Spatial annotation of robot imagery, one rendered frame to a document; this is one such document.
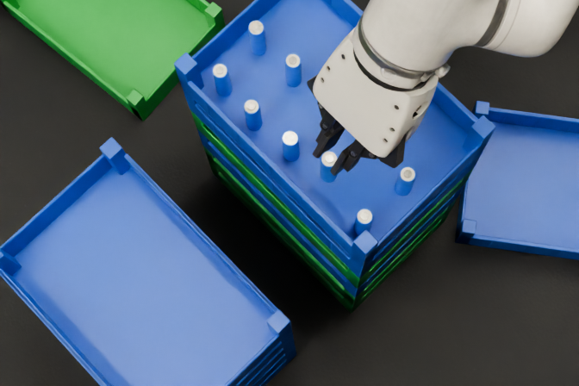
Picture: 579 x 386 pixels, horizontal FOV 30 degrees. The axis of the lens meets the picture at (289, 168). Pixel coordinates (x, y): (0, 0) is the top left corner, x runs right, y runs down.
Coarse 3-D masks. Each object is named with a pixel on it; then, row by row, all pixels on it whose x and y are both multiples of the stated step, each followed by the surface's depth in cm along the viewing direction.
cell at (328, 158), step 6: (324, 156) 109; (330, 156) 109; (336, 156) 109; (324, 162) 109; (330, 162) 109; (324, 168) 109; (330, 168) 109; (324, 174) 112; (330, 174) 111; (324, 180) 114; (330, 180) 114
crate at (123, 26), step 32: (0, 0) 168; (32, 0) 173; (64, 0) 173; (96, 0) 173; (128, 0) 173; (160, 0) 173; (192, 0) 170; (64, 32) 172; (96, 32) 172; (128, 32) 171; (160, 32) 171; (192, 32) 171; (96, 64) 170; (128, 64) 170; (160, 64) 170; (128, 96) 161; (160, 96) 167
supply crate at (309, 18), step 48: (288, 0) 129; (336, 0) 126; (240, 48) 128; (288, 48) 127; (192, 96) 126; (240, 96) 126; (288, 96) 126; (240, 144) 124; (336, 144) 124; (432, 144) 124; (480, 144) 118; (288, 192) 123; (336, 192) 123; (384, 192) 123; (432, 192) 117; (336, 240) 121; (384, 240) 117
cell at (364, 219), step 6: (360, 210) 116; (366, 210) 116; (360, 216) 116; (366, 216) 115; (372, 216) 116; (360, 222) 115; (366, 222) 115; (354, 228) 121; (360, 228) 118; (366, 228) 118
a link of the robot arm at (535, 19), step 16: (512, 0) 86; (528, 0) 86; (544, 0) 86; (560, 0) 85; (576, 0) 85; (512, 16) 86; (528, 16) 86; (544, 16) 86; (560, 16) 86; (496, 32) 87; (512, 32) 87; (528, 32) 87; (544, 32) 87; (560, 32) 88; (496, 48) 89; (512, 48) 89; (528, 48) 88; (544, 48) 89
